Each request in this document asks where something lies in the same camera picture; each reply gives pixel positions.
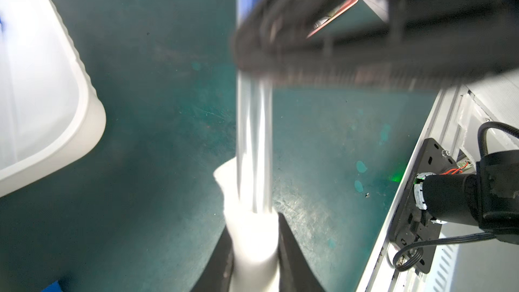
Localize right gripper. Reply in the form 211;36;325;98
324;0;518;85

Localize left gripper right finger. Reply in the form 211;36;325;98
278;213;324;291

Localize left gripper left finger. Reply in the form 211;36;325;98
191;227;234;292

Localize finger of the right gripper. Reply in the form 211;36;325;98
231;32;337;85
238;0;366;41

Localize test tube blue cap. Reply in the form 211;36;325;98
236;0;273;214

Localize white wipe cloth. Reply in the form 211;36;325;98
214;158;281;291

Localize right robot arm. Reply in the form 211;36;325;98
232;0;518;271

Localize pink tray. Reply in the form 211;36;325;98
308;0;359;38

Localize green table mat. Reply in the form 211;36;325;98
1;0;436;291

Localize white rectangular tray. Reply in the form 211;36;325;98
1;0;106;195

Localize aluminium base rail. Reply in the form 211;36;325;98
358;78;518;291

